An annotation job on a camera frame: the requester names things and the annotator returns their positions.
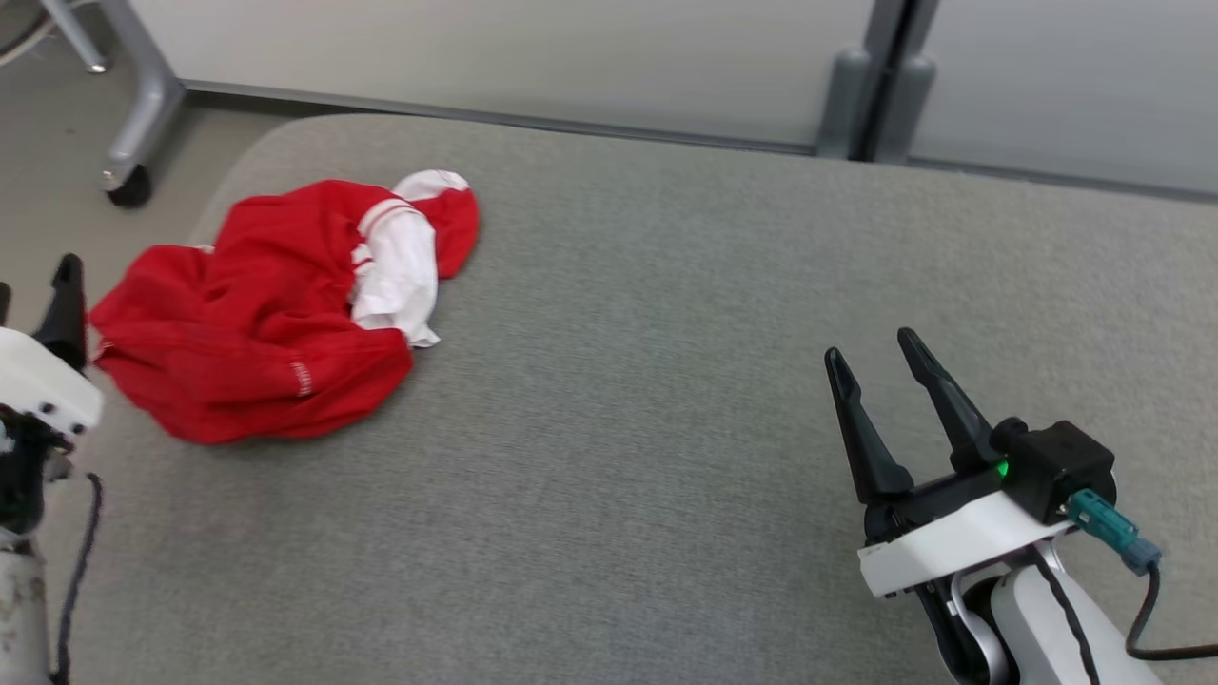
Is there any grey partition base rail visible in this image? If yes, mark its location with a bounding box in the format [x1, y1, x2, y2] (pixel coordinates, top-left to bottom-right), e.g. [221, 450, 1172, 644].
[179, 78, 821, 157]
[904, 156, 1218, 204]

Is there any red and white jersey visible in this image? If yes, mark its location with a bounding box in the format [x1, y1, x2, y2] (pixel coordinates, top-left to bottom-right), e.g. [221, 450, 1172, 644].
[88, 169, 481, 445]

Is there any teal plug right camera cable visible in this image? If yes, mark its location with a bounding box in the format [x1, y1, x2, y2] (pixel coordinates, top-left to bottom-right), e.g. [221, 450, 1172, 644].
[1068, 489, 1218, 663]

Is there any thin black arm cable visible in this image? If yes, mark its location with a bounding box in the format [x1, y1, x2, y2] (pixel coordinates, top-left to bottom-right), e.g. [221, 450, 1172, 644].
[51, 472, 105, 685]
[1031, 544, 1102, 685]

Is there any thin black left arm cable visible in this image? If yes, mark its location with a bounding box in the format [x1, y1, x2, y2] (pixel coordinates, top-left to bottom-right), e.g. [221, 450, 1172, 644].
[51, 472, 105, 685]

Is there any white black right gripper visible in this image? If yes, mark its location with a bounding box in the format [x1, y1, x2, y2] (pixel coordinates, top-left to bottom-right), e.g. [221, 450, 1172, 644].
[824, 327, 1082, 599]

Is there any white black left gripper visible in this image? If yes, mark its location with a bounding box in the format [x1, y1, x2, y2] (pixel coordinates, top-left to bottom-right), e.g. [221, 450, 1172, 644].
[0, 254, 105, 441]

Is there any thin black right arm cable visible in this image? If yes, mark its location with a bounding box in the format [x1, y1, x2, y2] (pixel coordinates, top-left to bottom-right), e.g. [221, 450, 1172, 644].
[1031, 544, 1102, 685]

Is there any thin grey metal leg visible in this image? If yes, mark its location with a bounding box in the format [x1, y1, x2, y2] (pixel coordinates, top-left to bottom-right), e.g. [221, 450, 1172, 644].
[40, 0, 111, 76]

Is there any grey partition post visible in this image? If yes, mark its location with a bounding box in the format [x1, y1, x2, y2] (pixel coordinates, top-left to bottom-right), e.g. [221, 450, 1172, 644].
[815, 0, 894, 161]
[874, 0, 945, 166]

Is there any grey metal leg with caster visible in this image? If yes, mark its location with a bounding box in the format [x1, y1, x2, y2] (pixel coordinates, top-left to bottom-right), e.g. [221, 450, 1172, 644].
[93, 0, 187, 209]

